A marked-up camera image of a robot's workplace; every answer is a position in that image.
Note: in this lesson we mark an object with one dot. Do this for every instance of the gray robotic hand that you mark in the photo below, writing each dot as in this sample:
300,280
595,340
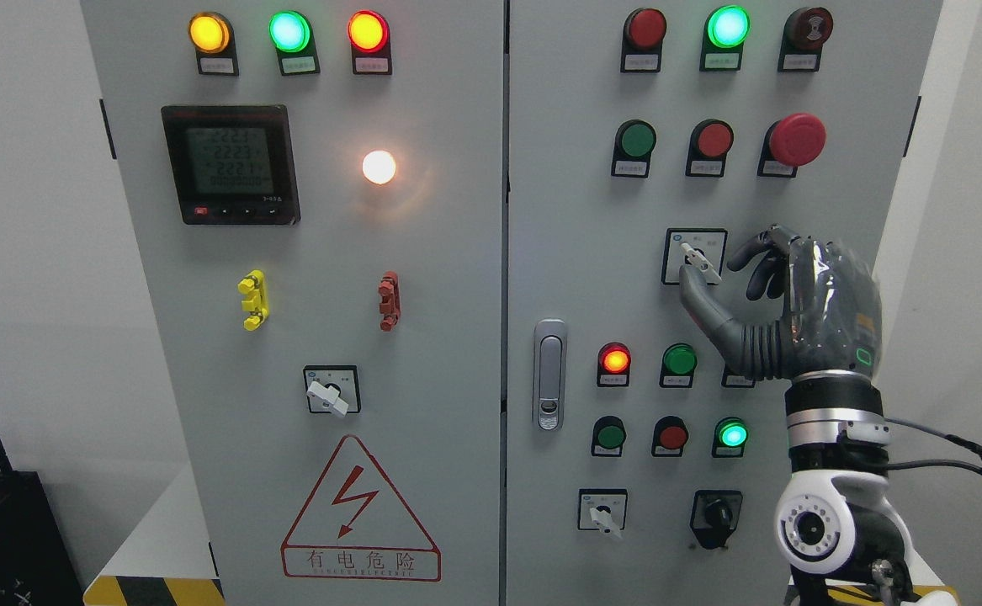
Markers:
832,310

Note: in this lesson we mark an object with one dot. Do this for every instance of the gray rotary switch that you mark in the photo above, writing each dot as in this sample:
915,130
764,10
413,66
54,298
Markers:
702,248
602,510

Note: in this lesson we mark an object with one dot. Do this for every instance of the black white robot arm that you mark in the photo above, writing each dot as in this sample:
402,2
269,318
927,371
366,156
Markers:
834,520

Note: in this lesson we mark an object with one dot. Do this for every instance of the lit green push button lower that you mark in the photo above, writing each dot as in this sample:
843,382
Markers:
729,438

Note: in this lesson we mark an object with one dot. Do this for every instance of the green indicator light middle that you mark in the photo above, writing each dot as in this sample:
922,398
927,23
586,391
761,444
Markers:
678,366

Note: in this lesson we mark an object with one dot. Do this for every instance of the green indicator light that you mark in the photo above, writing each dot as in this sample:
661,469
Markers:
293,38
724,35
678,366

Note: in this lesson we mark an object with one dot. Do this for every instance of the red emergency stop button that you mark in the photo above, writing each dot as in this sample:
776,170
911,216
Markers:
790,143

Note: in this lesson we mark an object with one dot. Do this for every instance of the red push button lower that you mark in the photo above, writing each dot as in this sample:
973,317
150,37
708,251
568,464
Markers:
669,437

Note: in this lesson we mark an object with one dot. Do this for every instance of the red push button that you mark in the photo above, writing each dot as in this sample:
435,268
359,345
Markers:
709,146
669,437

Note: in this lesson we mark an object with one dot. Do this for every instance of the red push button upper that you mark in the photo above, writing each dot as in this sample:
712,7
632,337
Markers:
709,146

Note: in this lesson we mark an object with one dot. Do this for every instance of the lit red indicator light middle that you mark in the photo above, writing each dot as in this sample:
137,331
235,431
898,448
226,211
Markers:
613,365

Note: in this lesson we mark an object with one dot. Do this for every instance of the green push button upper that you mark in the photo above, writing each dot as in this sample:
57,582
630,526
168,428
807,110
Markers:
633,145

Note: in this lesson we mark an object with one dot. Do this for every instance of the dark red buzzer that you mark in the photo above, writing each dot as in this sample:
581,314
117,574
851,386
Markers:
804,35

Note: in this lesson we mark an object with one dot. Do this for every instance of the green indicator light top right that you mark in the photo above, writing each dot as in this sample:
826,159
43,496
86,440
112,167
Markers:
724,35

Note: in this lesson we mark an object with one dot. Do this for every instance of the red indicator light top right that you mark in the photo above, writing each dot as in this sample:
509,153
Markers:
642,39

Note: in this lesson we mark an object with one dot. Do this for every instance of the red terminal connector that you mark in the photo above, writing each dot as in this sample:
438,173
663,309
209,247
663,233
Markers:
389,306

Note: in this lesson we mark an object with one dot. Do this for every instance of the gray electrical cabinet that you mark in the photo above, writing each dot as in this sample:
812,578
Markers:
501,116

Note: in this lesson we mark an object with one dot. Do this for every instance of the white glowing indicator light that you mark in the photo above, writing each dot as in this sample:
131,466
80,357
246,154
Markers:
379,167

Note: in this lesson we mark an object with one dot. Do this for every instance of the red electric hazard warning sticker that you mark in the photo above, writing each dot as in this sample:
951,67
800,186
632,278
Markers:
356,525

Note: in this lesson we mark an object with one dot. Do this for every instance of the orange red indicator light top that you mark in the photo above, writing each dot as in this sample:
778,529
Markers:
369,35

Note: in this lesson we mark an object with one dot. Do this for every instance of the yellow terminal connector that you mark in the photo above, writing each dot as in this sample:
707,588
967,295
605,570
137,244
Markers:
255,299

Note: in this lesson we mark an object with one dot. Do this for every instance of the green indicator light top left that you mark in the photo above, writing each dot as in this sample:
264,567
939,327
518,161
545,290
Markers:
293,38

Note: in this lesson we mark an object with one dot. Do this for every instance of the black digital power meter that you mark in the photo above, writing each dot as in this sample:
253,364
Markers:
232,164

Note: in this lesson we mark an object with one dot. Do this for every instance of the yellow indicator light top left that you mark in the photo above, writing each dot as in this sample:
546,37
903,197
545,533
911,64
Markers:
214,42

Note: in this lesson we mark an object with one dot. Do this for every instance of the black box with antenna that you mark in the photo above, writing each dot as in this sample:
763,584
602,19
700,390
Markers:
35,568

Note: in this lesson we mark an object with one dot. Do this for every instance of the black selector knob switch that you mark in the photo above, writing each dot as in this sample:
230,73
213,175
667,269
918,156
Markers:
714,516

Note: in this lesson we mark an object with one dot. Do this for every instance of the silver door latch handle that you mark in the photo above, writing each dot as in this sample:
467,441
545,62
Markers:
549,372

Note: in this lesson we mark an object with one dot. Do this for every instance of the gray rotary switch left door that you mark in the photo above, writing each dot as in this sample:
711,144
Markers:
332,389

